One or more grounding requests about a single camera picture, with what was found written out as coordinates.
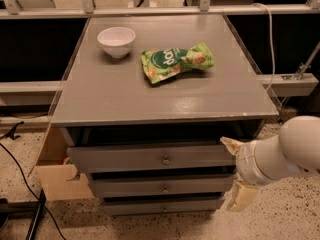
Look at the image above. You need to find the white ceramic bowl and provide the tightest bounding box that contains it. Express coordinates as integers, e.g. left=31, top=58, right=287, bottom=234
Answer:
left=97, top=27, right=136, bottom=58

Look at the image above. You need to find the grey drawer cabinet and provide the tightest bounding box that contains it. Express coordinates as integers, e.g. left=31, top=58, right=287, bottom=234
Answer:
left=52, top=15, right=277, bottom=206

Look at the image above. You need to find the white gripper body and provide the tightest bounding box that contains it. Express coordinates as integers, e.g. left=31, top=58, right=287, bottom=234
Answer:
left=236, top=141, right=266, bottom=186

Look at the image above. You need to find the grey bottom drawer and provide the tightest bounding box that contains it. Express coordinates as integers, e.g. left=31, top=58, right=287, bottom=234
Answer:
left=104, top=196, right=224, bottom=216

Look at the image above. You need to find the black floor bracket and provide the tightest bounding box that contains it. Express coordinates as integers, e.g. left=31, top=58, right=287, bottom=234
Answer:
left=0, top=191, right=46, bottom=240

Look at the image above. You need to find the black clamp on floor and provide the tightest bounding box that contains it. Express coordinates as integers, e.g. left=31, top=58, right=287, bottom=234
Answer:
left=0, top=121, right=24, bottom=140

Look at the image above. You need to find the metal railing frame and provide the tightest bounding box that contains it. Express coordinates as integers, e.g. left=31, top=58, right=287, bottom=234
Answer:
left=0, top=0, right=320, bottom=20

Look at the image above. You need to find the grey top drawer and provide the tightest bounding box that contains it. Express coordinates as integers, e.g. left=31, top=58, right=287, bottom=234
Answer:
left=67, top=142, right=236, bottom=173

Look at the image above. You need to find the green snack bag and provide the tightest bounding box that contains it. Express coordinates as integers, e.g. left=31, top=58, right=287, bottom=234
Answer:
left=141, top=43, right=214, bottom=84

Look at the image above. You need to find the grey drawer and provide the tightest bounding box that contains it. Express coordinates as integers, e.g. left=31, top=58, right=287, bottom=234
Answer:
left=104, top=196, right=224, bottom=216
left=89, top=174, right=234, bottom=198
left=67, top=142, right=236, bottom=173

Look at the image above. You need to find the black floor cable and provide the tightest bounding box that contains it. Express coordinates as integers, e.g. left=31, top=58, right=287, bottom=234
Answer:
left=0, top=142, right=68, bottom=240

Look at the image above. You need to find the light wooden box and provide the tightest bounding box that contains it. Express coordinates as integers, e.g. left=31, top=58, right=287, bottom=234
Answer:
left=35, top=126, right=93, bottom=201

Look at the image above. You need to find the white cable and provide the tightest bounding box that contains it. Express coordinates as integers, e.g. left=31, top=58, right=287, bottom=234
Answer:
left=251, top=2, right=277, bottom=92

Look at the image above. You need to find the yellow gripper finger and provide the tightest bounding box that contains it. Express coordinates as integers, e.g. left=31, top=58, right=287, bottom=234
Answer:
left=220, top=137, right=244, bottom=156
left=227, top=180, right=259, bottom=212

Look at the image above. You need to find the grey middle drawer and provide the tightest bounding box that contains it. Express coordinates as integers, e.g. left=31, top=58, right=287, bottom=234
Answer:
left=89, top=174, right=234, bottom=198

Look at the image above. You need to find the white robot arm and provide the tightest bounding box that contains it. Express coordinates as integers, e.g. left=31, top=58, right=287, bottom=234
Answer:
left=220, top=116, right=320, bottom=212

